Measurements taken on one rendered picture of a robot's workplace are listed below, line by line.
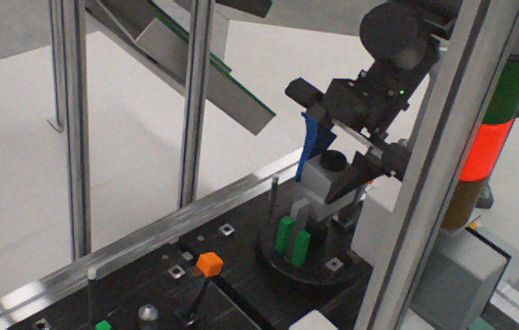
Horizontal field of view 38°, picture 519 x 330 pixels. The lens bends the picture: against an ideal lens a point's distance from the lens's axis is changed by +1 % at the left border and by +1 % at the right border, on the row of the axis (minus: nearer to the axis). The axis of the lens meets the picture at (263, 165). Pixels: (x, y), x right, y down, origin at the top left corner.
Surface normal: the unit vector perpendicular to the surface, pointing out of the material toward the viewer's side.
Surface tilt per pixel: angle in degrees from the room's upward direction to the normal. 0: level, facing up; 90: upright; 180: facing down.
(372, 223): 90
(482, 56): 90
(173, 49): 90
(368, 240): 90
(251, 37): 0
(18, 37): 0
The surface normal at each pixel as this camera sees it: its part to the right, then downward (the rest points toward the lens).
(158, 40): 0.54, 0.59
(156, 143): 0.13, -0.76
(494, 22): -0.73, 0.36
